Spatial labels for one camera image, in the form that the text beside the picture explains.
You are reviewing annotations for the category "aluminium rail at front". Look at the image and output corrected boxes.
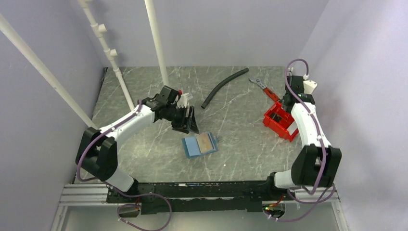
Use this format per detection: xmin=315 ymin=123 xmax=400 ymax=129
xmin=59 ymin=181 xmax=340 ymax=206

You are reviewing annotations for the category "blue card holder wallet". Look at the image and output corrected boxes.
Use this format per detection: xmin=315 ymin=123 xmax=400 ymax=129
xmin=181 ymin=132 xmax=219 ymax=158

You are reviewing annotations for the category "black foam hose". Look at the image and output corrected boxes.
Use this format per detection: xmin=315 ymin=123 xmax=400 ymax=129
xmin=201 ymin=67 xmax=249 ymax=110

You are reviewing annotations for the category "stack of white cards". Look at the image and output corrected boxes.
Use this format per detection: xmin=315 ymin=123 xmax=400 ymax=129
xmin=287 ymin=121 xmax=297 ymax=135

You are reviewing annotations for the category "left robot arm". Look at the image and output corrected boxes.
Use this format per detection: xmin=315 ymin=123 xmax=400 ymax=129
xmin=75 ymin=86 xmax=199 ymax=202

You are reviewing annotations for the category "red-handled adjustable wrench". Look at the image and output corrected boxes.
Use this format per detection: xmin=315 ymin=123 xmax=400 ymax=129
xmin=249 ymin=77 xmax=280 ymax=102

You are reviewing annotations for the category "red plastic bin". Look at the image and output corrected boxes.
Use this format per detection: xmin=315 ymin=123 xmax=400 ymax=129
xmin=263 ymin=102 xmax=299 ymax=142

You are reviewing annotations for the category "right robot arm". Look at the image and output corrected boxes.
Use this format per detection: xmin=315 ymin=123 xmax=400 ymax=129
xmin=265 ymin=76 xmax=342 ymax=200

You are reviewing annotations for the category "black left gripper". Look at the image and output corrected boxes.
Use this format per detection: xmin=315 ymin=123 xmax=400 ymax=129
xmin=165 ymin=105 xmax=199 ymax=134

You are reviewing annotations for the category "white PVC pipe frame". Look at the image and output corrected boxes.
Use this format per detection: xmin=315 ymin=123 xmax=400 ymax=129
xmin=0 ymin=0 xmax=169 ymax=127

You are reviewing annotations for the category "aluminium rail at right edge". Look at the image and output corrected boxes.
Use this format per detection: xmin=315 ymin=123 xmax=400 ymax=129
xmin=285 ymin=67 xmax=294 ymax=78

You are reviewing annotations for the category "black base bar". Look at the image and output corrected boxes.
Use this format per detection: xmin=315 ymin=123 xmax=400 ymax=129
xmin=106 ymin=180 xmax=291 ymax=215

